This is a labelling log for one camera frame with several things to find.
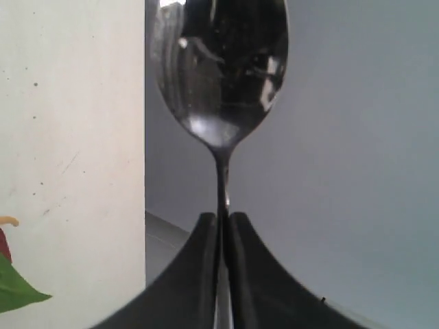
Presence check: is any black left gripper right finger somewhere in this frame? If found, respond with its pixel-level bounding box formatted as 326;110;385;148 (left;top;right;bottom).
224;212;362;329

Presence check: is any stainless steel spork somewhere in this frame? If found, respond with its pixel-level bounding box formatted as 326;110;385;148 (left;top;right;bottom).
149;0;289;329

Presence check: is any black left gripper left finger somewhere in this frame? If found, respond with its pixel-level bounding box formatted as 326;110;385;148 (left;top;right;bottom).
95;212;219;329

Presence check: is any red artificial flower stem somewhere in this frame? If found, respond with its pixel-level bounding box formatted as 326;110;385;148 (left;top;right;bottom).
1;229;52;313

